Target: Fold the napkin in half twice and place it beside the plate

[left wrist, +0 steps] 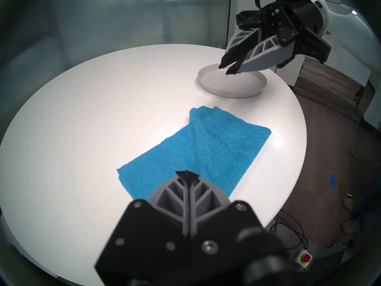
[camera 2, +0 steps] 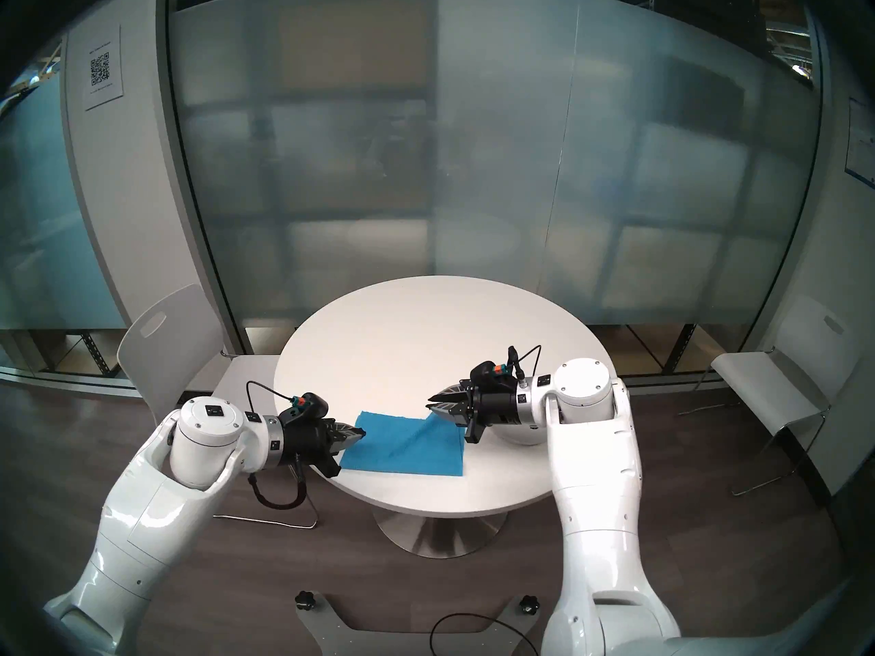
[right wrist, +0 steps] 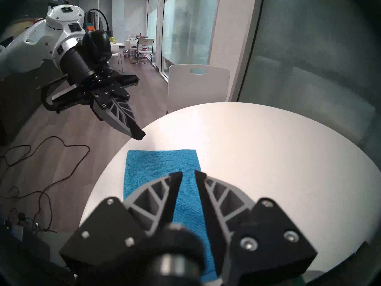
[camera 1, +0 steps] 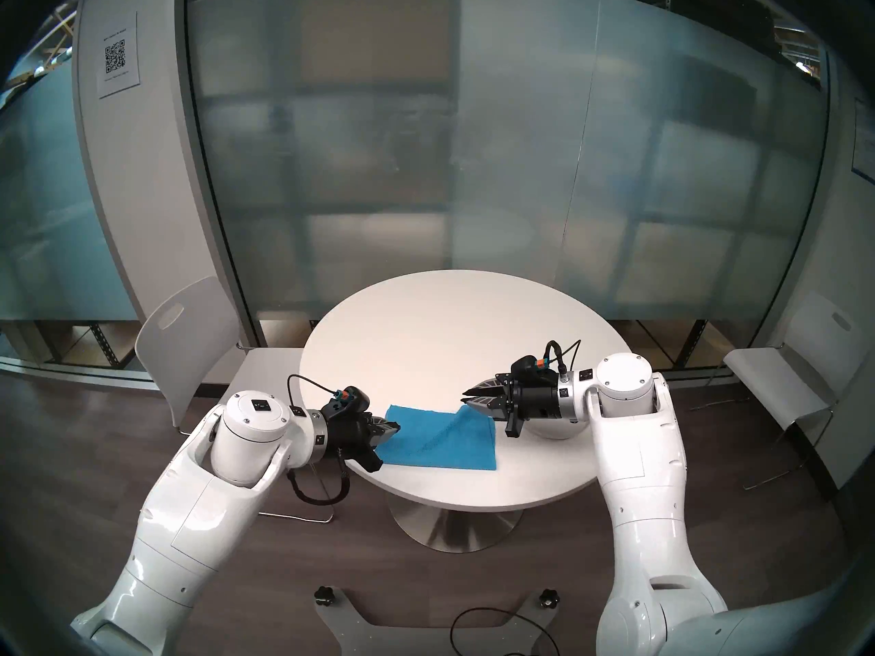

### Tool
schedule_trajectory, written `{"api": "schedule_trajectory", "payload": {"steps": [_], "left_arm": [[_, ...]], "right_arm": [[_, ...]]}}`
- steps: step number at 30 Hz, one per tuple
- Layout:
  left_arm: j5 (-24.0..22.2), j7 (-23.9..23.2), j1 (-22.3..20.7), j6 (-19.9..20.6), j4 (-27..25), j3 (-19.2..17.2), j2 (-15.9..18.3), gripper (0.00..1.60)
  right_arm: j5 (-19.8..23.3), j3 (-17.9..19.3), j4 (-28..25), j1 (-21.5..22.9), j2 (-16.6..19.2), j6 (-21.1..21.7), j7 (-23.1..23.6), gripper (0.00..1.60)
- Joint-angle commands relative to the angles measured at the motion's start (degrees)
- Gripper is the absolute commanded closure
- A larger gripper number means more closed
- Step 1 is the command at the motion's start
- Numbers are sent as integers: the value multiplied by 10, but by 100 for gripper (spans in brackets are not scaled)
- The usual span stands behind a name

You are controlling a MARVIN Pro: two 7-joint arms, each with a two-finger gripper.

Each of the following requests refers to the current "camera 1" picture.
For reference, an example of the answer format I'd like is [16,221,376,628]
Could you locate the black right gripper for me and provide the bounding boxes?
[462,376,563,439]

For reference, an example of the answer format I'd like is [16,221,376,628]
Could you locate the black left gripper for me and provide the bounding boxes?
[327,414,403,473]

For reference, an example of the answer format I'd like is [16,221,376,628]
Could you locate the blue cloth napkin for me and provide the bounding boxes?
[376,404,498,472]

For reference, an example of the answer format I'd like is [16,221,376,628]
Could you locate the grey round plate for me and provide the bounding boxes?
[530,419,590,441]

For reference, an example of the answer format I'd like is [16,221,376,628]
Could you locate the black shelving upright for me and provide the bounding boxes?
[673,320,709,373]
[87,323,118,373]

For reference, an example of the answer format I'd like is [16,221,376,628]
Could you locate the white plastic chair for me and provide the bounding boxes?
[689,292,869,491]
[135,276,336,523]

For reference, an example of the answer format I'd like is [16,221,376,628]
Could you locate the white QR code sign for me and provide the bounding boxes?
[98,11,142,100]

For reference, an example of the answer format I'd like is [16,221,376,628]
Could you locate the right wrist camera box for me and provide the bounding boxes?
[511,355,556,387]

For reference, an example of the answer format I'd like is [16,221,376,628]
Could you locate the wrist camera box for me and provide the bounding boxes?
[331,385,374,418]
[511,355,556,387]

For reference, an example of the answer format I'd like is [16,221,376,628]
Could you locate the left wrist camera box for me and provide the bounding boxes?
[331,385,374,418]

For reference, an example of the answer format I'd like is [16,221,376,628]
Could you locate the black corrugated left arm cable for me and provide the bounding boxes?
[287,455,353,506]

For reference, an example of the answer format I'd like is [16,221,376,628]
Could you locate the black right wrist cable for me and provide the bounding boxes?
[543,340,584,377]

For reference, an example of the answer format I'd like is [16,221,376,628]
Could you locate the thin black left wrist cable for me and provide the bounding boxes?
[286,374,340,411]

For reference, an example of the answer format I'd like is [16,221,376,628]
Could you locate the steel table pedestal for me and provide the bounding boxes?
[390,492,524,553]

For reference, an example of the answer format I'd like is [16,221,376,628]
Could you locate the grey metal robot base plate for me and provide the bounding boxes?
[314,588,560,656]

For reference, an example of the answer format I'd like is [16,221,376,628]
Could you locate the black floor cable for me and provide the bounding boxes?
[450,607,556,656]

